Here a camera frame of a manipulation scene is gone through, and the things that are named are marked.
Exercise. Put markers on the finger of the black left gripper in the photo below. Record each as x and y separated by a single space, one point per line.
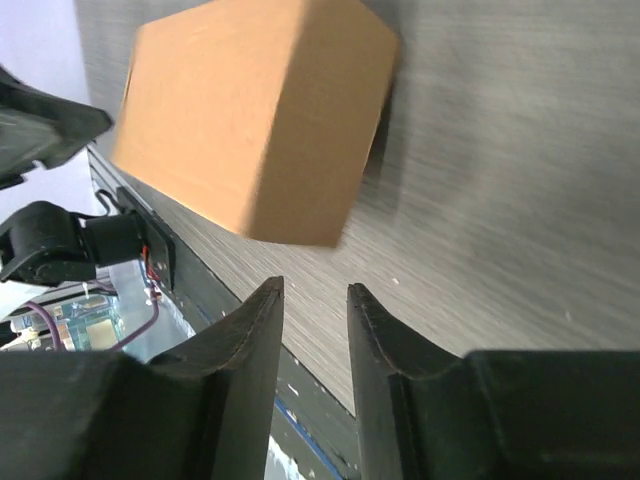
37 127

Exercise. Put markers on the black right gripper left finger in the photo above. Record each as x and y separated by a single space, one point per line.
201 410

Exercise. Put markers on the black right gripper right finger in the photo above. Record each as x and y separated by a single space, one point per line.
424 413

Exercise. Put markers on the brown cardboard box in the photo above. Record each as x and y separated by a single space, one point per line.
258 115

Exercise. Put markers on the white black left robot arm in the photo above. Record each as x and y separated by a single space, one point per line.
43 243

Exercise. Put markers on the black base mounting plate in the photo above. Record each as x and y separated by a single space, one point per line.
313 435

